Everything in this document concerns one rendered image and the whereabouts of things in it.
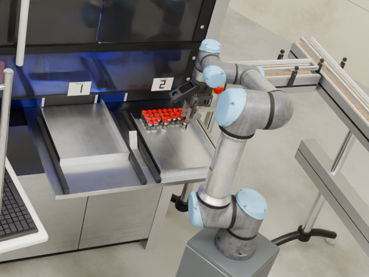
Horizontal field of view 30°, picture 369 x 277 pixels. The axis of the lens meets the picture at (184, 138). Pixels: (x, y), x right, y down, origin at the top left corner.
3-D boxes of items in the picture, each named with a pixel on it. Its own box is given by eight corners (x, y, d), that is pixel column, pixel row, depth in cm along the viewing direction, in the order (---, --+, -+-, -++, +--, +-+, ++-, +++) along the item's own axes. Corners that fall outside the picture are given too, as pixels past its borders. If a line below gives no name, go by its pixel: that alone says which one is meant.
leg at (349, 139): (290, 233, 362) (343, 119, 315) (304, 231, 366) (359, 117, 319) (298, 245, 356) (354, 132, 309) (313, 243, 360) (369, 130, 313)
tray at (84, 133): (36, 107, 265) (37, 100, 263) (100, 103, 276) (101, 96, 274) (59, 166, 242) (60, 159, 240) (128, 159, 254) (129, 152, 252)
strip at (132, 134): (126, 143, 261) (129, 131, 257) (133, 142, 262) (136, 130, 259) (139, 167, 252) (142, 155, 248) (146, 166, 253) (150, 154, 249)
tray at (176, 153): (128, 119, 272) (130, 112, 270) (187, 115, 284) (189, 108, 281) (159, 178, 250) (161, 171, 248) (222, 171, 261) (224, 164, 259)
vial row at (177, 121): (142, 126, 271) (144, 117, 268) (183, 123, 278) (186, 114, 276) (144, 129, 269) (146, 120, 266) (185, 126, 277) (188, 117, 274)
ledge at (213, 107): (185, 92, 299) (185, 89, 298) (211, 90, 305) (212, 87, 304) (197, 112, 290) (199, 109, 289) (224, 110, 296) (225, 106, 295)
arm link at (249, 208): (262, 238, 236) (274, 211, 228) (225, 237, 233) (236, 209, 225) (255, 213, 245) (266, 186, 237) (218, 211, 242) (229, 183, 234)
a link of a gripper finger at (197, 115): (200, 127, 268) (205, 107, 263) (186, 128, 265) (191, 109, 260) (197, 123, 270) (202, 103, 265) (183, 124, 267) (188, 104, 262)
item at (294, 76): (186, 102, 297) (195, 72, 288) (173, 81, 307) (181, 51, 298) (316, 94, 327) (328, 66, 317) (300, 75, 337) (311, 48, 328)
